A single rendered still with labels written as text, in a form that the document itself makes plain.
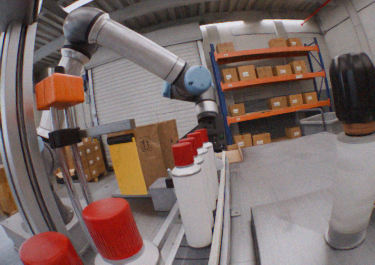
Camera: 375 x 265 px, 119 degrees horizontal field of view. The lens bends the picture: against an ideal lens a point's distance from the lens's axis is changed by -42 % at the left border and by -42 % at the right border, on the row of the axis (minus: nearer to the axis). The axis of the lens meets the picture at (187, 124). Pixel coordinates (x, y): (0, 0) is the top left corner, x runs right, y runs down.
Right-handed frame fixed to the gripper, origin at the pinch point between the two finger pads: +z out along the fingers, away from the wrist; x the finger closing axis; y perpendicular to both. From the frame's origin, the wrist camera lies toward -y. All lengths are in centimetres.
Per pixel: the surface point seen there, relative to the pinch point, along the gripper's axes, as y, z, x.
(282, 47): 165, -289, 234
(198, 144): 1.3, -5.2, -16.1
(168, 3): -59, -365, 114
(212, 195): 2.4, 6.4, -9.5
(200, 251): 0.9, 18.2, -20.7
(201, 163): 2.6, 0.9, -22.0
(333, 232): 24.6, 18.3, -26.2
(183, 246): -2.6, 17.4, -19.2
